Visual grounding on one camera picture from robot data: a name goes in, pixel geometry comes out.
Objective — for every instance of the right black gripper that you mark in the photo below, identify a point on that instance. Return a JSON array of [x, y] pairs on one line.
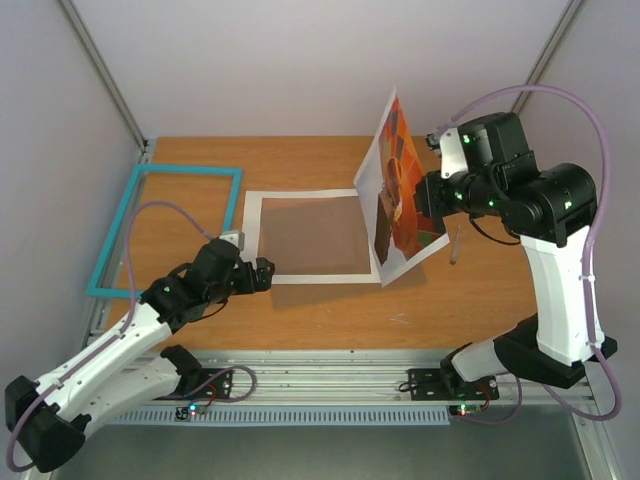
[[427, 195]]

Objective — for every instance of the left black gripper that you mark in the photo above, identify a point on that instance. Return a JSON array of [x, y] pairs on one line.
[[264, 279]]

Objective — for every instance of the balloon photo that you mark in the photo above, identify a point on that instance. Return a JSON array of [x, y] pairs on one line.
[[399, 236]]

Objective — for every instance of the turquoise picture frame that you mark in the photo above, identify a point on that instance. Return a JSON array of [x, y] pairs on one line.
[[94, 287]]

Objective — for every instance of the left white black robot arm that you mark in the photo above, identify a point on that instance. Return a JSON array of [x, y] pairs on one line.
[[50, 418]]

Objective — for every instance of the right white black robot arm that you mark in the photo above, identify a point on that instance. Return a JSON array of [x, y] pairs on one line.
[[488, 169]]

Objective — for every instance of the white paper mat border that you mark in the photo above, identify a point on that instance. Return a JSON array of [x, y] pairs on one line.
[[251, 229]]

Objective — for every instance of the left circuit board with LEDs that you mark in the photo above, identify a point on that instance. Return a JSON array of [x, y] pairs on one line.
[[191, 411]]

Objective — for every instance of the circuit board with leds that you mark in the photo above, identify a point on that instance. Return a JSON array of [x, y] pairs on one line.
[[191, 411], [466, 410]]

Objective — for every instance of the right circuit board with LEDs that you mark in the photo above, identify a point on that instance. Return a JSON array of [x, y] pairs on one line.
[[466, 410]]

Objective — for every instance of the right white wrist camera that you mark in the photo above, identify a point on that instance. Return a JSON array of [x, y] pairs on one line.
[[449, 147]]

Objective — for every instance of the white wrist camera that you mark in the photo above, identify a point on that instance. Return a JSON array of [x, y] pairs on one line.
[[234, 237], [449, 147]]

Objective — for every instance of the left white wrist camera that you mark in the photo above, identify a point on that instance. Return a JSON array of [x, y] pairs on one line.
[[234, 237]]

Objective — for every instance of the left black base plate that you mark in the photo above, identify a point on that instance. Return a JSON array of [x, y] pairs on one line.
[[220, 382]]

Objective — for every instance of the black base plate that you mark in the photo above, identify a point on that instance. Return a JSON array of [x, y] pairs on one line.
[[425, 384], [220, 382]]

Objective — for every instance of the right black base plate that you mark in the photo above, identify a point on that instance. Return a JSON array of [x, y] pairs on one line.
[[425, 384]]

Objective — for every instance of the grey slotted cable duct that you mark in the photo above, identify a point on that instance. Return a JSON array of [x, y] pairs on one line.
[[283, 416]]

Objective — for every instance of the right aluminium corner post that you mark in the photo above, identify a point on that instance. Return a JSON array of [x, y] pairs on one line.
[[555, 40]]

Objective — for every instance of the aluminium corner post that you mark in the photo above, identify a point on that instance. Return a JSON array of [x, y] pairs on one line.
[[555, 40], [96, 59]]

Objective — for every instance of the left aluminium corner post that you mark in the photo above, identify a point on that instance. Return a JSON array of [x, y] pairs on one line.
[[96, 59]]

